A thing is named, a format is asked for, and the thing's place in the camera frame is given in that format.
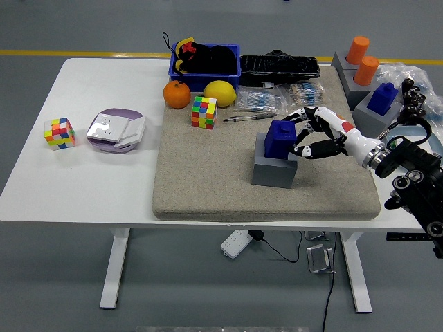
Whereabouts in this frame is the white table leg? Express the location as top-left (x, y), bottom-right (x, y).
top-left (99, 227), bottom-right (131, 310)
top-left (338, 230), bottom-right (373, 314)

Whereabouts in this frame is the blue plastic bin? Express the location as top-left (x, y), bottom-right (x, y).
top-left (168, 43), bottom-right (242, 93)

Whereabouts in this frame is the yellow lemon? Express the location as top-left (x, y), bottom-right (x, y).
top-left (203, 80), bottom-right (237, 107)

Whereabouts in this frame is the grey ballpoint pen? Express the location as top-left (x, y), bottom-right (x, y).
top-left (222, 113), bottom-right (278, 123)

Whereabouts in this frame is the black floor cable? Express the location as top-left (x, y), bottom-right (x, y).
top-left (321, 230), bottom-right (338, 332)

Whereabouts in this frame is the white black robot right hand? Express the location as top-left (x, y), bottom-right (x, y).
top-left (280, 106), bottom-right (381, 165)

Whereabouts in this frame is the purple plate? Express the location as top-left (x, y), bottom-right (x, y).
top-left (85, 108), bottom-right (146, 154)

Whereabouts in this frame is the white wall switch panel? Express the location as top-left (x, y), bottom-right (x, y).
top-left (114, 116), bottom-right (147, 149)

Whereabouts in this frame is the white wall socket panel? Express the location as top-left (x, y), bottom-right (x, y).
top-left (86, 113), bottom-right (131, 143)

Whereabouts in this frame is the orange cylinder seal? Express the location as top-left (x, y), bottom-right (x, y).
top-left (352, 55), bottom-right (380, 86)
top-left (345, 35), bottom-right (370, 66)

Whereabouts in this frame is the blue square seal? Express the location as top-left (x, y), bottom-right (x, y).
top-left (366, 82), bottom-right (399, 117)
top-left (264, 120), bottom-right (298, 160)

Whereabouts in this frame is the large clear bag of resistors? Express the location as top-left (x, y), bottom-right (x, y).
top-left (236, 86), bottom-right (289, 116)

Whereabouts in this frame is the black table control panel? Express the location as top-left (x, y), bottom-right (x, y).
top-left (386, 232), bottom-right (433, 241)

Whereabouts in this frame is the grey-brown fabric mat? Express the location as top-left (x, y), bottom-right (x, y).
top-left (152, 65), bottom-right (381, 222)

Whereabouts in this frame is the black plug with cord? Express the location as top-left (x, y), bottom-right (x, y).
top-left (248, 230), bottom-right (304, 263)

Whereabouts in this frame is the three-by-three colourful puzzle cube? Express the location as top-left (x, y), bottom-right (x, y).
top-left (43, 117), bottom-right (76, 151)

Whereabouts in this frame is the grey square seal base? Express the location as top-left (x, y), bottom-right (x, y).
top-left (353, 89), bottom-right (402, 140)
top-left (251, 133), bottom-right (299, 190)

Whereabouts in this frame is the white power strip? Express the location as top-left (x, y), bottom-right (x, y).
top-left (221, 229), bottom-right (252, 259)

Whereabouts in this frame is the four-by-four colourful puzzle cube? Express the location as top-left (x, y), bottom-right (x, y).
top-left (190, 95), bottom-right (218, 131)

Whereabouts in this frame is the crumpled clear plastic bag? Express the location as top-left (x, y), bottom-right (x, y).
top-left (376, 62), bottom-right (443, 122)

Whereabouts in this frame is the large silver metal bracket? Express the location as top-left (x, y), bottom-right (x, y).
top-left (306, 243), bottom-right (336, 275)

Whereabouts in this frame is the small clear bag of resistors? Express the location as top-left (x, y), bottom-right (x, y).
top-left (287, 82), bottom-right (326, 107)

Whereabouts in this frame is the black keyboard in plastic wrap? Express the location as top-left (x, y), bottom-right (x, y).
top-left (239, 49), bottom-right (321, 87)

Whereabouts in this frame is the orange fruit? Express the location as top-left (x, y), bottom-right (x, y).
top-left (163, 80), bottom-right (192, 110)

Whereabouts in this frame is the grey round-hole seal base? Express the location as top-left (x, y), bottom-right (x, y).
top-left (341, 68), bottom-right (381, 112)
top-left (331, 51), bottom-right (359, 72)

